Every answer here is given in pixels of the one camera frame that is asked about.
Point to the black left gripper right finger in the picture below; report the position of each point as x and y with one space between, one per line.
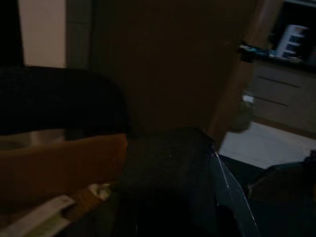
232 192

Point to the black rubbish bag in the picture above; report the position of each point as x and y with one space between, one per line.
284 197

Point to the clear glass jar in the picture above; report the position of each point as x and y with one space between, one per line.
243 113

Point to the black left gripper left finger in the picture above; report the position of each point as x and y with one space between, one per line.
168 177

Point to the beige kitchen cabinet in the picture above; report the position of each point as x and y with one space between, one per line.
279 98

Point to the white stacked container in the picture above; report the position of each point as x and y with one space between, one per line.
292 40

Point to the brown wooden door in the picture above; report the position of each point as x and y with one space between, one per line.
172 61

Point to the black mesh chair back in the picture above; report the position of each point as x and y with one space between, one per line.
61 101

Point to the white paper strip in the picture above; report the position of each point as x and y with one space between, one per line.
37 217

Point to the brown cardboard box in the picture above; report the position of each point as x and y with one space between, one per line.
61 168

